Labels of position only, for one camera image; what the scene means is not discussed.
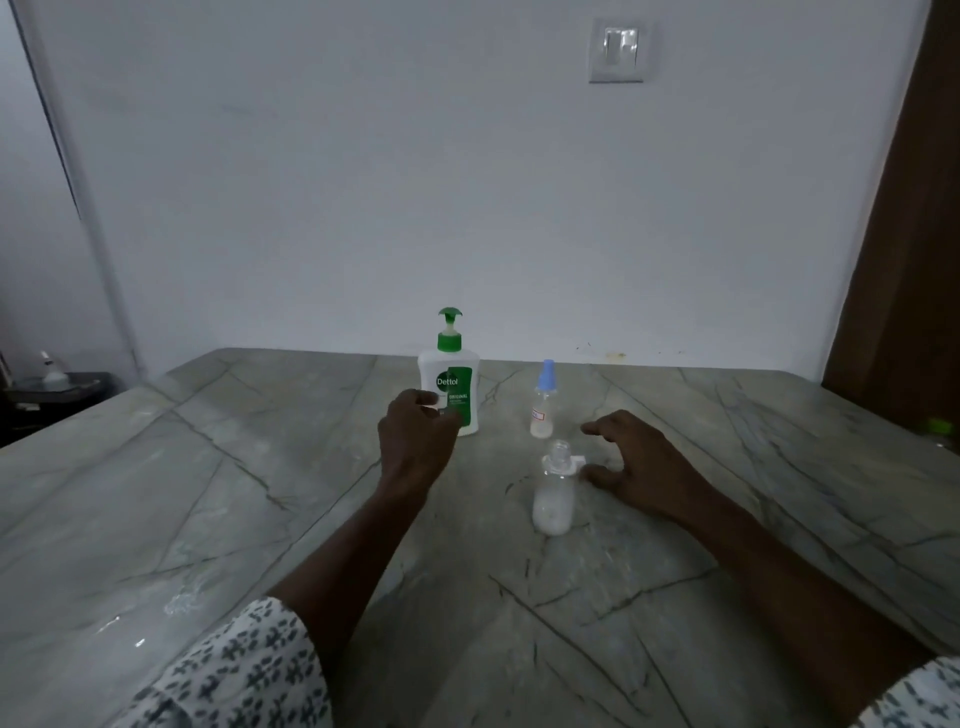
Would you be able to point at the person's left fingers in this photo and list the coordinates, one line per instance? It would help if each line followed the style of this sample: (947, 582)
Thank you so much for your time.
(448, 424)

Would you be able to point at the brown wooden door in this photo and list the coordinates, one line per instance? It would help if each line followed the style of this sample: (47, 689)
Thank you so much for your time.
(900, 262)

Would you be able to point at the small bottle with blue cap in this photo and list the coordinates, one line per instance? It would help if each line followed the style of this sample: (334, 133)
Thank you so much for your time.
(543, 409)

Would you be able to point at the person's left hand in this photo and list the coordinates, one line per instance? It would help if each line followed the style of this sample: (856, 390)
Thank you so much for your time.
(412, 446)

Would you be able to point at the white green pump soap bottle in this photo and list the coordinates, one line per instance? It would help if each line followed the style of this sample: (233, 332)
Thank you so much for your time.
(457, 386)

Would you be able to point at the person's right forearm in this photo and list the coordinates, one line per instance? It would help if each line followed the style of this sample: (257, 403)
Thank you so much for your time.
(795, 592)

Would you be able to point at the person's right thumb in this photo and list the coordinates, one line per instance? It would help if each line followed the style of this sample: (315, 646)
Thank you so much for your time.
(602, 475)

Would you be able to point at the person's right hand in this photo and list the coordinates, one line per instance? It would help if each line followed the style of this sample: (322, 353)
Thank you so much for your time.
(652, 472)

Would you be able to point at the clear bottle with flip cap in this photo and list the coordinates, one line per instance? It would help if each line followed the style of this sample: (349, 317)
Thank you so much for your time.
(553, 502)

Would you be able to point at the black side cabinet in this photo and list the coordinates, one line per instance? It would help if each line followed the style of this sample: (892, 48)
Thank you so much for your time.
(56, 409)

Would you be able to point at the person's left forearm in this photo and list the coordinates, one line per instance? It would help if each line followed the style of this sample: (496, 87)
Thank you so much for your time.
(352, 555)

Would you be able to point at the white floral right sleeve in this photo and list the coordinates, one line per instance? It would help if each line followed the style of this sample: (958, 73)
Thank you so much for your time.
(919, 697)

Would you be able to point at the small white object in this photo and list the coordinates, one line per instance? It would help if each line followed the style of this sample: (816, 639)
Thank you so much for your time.
(51, 371)

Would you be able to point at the white floral sleeve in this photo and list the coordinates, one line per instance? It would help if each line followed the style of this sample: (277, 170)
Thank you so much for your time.
(919, 697)
(247, 675)

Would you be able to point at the white wall switch plate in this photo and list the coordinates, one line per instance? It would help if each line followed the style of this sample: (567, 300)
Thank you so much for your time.
(616, 49)

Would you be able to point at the white floral left sleeve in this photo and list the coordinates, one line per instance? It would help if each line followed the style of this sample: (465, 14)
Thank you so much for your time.
(247, 675)

